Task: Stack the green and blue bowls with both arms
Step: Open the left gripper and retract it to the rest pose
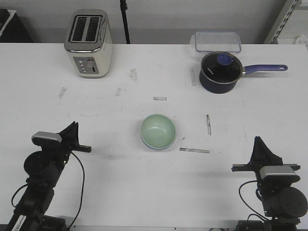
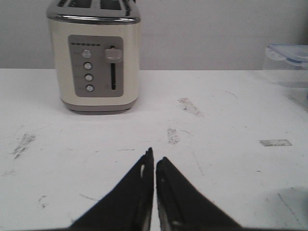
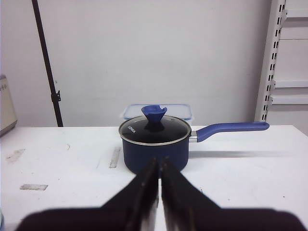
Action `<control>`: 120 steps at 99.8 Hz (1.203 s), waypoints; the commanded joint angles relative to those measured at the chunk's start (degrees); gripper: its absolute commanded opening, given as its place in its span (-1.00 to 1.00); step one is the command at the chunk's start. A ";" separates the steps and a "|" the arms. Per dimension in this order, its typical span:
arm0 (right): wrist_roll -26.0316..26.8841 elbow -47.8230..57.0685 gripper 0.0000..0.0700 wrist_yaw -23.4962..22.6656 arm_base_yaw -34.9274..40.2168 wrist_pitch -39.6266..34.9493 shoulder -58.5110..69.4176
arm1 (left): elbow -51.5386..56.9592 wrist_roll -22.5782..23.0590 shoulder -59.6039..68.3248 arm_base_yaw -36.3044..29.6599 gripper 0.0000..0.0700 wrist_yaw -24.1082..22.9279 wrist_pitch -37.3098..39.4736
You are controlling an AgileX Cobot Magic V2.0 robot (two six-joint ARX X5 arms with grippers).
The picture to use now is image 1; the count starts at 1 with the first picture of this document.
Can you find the green bowl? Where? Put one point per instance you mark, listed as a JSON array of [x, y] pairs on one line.
[[158, 126]]

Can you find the black tripod pole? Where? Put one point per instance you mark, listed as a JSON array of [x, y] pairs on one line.
[[123, 8]]

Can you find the glass saucepan lid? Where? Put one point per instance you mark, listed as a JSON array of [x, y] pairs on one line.
[[221, 67]]

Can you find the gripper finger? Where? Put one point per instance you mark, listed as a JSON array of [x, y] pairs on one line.
[[68, 134], [255, 157], [75, 134], [267, 156]]

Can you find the dark blue saucepan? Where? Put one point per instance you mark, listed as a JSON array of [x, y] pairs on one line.
[[220, 88]]

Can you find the clear plastic food container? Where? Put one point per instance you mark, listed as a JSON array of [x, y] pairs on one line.
[[210, 41]]

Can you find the blue bowl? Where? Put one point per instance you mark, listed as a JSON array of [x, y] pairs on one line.
[[158, 144]]

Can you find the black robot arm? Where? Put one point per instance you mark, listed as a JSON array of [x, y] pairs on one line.
[[283, 204], [44, 169]]

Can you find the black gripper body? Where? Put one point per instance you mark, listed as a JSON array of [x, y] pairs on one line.
[[277, 180], [60, 153]]

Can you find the grey metal shelf upright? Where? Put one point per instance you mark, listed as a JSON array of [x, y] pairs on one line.
[[281, 20]]

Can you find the cream two-slot toaster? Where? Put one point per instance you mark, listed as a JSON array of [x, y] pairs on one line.
[[88, 43]]

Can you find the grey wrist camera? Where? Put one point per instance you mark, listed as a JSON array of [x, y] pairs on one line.
[[269, 171], [43, 138]]

